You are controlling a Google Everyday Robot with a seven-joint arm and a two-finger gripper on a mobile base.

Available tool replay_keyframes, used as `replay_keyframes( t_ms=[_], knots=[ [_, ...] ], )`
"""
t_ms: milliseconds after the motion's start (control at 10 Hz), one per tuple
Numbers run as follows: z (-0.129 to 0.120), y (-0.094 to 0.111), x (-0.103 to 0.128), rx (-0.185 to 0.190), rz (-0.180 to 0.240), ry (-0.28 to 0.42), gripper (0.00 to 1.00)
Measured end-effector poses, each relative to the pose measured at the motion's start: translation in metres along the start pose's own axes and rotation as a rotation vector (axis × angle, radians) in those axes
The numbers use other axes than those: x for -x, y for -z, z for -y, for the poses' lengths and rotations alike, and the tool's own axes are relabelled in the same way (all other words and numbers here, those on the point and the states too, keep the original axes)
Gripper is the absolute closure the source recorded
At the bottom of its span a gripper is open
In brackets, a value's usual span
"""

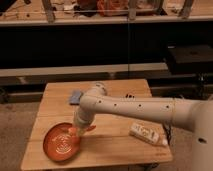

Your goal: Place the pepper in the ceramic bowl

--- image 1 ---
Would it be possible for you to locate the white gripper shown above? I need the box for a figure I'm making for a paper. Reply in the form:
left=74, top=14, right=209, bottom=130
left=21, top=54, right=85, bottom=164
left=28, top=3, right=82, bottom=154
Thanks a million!
left=73, top=113, right=90, bottom=137

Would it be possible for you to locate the black box on shelf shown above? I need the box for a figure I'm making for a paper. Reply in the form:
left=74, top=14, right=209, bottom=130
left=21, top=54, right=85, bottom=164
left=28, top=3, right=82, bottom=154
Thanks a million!
left=166, top=45, right=213, bottom=74

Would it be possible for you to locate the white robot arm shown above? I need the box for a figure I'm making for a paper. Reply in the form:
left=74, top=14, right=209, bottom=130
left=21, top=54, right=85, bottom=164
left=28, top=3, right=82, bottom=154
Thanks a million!
left=73, top=82, right=213, bottom=171

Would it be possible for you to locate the blue sponge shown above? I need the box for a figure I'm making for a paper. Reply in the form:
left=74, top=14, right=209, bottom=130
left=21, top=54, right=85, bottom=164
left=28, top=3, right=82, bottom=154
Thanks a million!
left=69, top=90, right=83, bottom=105

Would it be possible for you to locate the white tube bottle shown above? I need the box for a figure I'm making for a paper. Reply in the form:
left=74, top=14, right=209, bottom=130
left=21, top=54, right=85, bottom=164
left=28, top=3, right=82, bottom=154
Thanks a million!
left=129, top=123, right=168, bottom=146

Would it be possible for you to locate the grey metal shelf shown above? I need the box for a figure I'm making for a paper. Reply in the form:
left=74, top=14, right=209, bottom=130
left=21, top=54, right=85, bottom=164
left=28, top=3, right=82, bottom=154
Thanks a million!
left=0, top=0, right=213, bottom=27

